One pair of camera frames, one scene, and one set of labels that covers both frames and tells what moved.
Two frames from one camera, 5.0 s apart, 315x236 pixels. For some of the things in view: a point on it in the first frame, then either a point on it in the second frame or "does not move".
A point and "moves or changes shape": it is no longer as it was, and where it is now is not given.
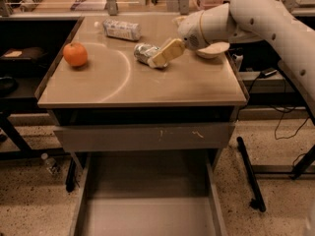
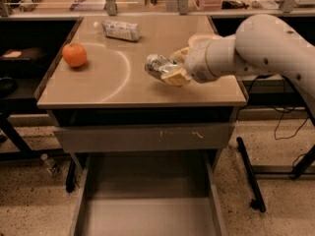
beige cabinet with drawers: [149, 134] does not move
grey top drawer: [125, 137] does not move
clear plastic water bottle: [120, 29] does not move
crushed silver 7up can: [144, 51] moves or changes shape
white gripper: [190, 29] → [197, 64]
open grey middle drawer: [149, 193] does not move
